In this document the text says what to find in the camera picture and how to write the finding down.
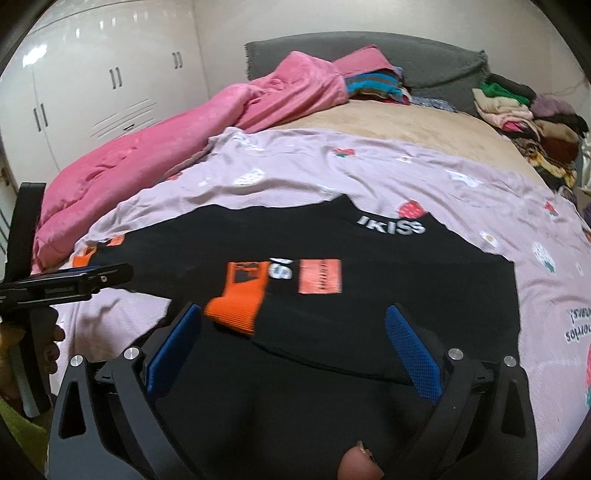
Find black sweater orange cuffs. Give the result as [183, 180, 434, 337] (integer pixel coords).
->
[85, 196, 520, 479]

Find pile of folded clothes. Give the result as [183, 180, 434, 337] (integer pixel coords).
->
[472, 74, 590, 191]

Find striped folded clothes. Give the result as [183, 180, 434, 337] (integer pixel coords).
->
[334, 45, 412, 105]

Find left hand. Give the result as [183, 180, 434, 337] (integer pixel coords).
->
[0, 306, 67, 402]

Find right hand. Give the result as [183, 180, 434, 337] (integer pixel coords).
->
[338, 441, 385, 480]

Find white wardrobe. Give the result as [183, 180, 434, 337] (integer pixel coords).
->
[1, 1, 208, 184]

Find pink strawberry print quilt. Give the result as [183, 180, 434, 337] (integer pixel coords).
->
[66, 127, 590, 474]

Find pink fleece blanket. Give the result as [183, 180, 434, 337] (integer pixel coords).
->
[32, 51, 349, 272]

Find beige bed sheet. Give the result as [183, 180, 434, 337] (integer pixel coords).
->
[276, 100, 544, 186]

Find grey quilted headboard cover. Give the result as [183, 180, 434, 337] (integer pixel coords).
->
[245, 31, 490, 116]

